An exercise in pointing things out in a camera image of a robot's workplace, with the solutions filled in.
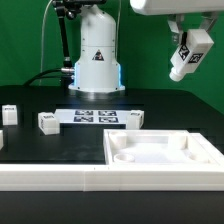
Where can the white square tabletop part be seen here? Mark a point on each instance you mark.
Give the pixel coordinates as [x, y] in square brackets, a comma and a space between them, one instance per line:
[149, 147]

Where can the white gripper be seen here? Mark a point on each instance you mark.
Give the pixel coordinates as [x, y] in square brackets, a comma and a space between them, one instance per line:
[175, 7]

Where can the white marker tag sheet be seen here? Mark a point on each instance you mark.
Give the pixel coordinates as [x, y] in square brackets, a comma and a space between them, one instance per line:
[82, 116]

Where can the white U-shaped boundary fence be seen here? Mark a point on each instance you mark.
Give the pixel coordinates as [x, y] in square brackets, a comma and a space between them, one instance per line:
[118, 177]

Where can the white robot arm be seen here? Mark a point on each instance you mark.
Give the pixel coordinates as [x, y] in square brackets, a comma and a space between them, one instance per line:
[97, 70]

